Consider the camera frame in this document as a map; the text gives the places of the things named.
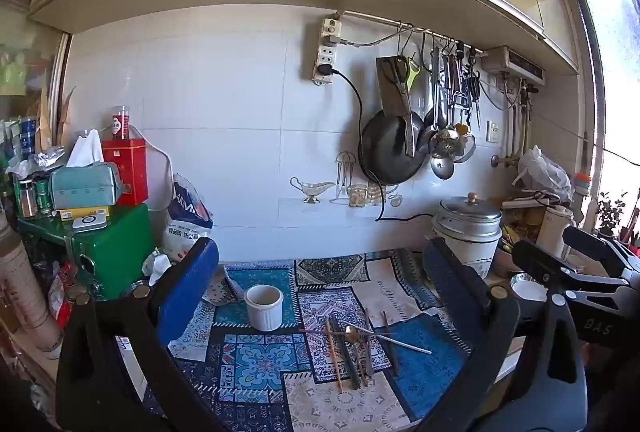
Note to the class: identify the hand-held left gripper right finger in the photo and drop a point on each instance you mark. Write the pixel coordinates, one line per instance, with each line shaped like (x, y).
(452, 279)

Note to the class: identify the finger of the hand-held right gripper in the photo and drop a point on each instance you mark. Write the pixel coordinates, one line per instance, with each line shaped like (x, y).
(532, 257)
(600, 244)

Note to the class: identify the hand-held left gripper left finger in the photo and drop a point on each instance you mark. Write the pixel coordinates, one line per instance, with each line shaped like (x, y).
(192, 277)

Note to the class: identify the silver chopstick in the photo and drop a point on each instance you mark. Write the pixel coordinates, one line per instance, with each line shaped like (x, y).
(410, 346)

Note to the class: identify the white ceramic cup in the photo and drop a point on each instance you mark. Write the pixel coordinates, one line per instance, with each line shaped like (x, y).
(265, 312)

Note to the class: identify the dark teal chopstick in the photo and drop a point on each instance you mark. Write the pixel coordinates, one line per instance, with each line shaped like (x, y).
(353, 371)
(342, 362)

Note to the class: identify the wooden chopstick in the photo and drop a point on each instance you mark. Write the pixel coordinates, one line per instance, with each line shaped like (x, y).
(335, 357)

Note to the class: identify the small metal bowl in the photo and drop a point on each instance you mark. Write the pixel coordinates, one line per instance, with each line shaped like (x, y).
(527, 287)

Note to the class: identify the small potted plant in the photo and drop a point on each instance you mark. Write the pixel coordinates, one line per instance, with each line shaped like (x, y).
(610, 214)

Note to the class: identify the white jug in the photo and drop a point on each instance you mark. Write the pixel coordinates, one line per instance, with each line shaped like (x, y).
(552, 227)

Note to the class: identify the dotted white cloth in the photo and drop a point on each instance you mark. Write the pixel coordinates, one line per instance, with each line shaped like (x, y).
(225, 294)

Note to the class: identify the crumpled white tissue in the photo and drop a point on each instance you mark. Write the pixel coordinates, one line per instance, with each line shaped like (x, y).
(156, 264)

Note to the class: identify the white pot with metal lid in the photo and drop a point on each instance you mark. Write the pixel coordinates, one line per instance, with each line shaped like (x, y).
(470, 237)

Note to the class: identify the bottle with orange cap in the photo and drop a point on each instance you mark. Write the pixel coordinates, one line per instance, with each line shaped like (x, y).
(581, 197)

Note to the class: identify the white and blue plastic bag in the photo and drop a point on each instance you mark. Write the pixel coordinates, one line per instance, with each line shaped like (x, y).
(187, 217)

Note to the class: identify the green box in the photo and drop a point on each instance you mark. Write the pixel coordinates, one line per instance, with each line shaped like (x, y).
(120, 242)

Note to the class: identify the clear plastic bag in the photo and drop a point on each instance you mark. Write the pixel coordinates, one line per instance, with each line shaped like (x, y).
(542, 172)

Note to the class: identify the patterned blue tablecloth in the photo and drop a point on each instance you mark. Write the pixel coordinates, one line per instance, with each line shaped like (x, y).
(260, 362)

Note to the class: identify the small white device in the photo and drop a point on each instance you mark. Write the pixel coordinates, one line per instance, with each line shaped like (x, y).
(90, 223)

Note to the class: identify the red tin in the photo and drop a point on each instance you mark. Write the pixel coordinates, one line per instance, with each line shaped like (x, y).
(127, 167)

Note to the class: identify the flat yellow box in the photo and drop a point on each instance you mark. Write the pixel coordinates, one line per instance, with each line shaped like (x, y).
(75, 213)

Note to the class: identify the perforated metal skimmer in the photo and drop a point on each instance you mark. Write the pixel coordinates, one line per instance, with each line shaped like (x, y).
(442, 144)

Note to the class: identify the brass tap pipes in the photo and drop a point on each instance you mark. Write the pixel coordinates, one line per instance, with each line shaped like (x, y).
(522, 122)

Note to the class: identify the teal tissue box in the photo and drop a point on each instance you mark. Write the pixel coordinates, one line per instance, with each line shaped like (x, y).
(85, 187)

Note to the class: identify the black wok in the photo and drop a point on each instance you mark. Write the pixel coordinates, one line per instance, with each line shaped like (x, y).
(385, 152)

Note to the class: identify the window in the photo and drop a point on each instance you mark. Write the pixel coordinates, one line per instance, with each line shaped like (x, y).
(615, 87)

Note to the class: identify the stack of paper cups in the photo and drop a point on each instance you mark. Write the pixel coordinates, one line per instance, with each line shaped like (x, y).
(25, 292)

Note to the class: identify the clear jar with red label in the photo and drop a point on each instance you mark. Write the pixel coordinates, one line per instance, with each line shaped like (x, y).
(120, 124)

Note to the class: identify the green metal can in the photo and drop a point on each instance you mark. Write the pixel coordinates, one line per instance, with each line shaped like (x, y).
(44, 197)

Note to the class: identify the silver metal can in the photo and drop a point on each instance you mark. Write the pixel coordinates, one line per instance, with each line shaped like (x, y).
(27, 199)

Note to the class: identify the steel cleaver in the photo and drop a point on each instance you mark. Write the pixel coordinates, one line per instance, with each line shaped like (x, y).
(392, 97)

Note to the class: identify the crumpled foil bag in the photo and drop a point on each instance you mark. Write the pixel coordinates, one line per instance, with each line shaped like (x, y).
(37, 162)

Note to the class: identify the row of hanging kitchen tools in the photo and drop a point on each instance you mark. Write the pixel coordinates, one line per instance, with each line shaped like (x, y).
(452, 77)

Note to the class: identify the green peeler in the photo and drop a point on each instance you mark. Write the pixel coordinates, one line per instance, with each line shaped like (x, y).
(414, 74)

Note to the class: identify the black kitchen scissors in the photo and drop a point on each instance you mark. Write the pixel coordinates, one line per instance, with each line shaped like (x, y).
(400, 69)

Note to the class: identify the white power strip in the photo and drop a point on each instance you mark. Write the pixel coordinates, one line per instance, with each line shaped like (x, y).
(327, 57)

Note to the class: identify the glass door cabinet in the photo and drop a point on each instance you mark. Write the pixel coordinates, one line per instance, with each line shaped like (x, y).
(30, 52)

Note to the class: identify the white wall appliance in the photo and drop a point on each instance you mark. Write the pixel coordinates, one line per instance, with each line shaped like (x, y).
(510, 62)

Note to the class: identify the metal hanging rail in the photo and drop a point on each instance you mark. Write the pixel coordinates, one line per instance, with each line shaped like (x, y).
(380, 19)

